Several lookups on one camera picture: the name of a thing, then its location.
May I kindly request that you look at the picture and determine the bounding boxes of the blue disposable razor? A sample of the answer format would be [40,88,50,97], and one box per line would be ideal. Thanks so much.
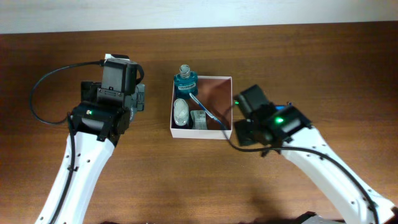
[275,102,293,110]

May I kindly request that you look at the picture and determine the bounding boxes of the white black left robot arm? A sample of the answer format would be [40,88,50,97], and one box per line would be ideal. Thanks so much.
[36,54,145,223]

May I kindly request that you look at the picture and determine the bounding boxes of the white square cardboard box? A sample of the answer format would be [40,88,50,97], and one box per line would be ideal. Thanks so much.
[170,76,233,140]

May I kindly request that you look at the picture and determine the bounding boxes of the teal mouthwash bottle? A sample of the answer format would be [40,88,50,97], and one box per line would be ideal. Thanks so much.
[174,65,198,100]

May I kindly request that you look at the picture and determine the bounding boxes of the blue white toothbrush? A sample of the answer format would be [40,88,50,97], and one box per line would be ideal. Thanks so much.
[189,93,227,130]

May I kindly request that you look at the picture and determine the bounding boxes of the green white soap packet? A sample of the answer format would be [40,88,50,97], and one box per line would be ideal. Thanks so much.
[190,110,208,130]

